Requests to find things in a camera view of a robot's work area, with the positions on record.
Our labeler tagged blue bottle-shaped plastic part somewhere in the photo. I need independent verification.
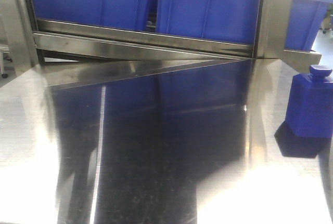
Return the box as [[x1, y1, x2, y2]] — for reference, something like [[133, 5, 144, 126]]
[[285, 65, 332, 139]]

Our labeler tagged stainless steel shelf rack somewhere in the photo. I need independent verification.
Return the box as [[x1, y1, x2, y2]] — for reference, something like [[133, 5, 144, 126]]
[[0, 0, 323, 89]]

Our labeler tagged blue bin upper right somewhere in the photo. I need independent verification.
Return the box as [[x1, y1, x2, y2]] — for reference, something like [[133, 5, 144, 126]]
[[156, 0, 332, 51]]

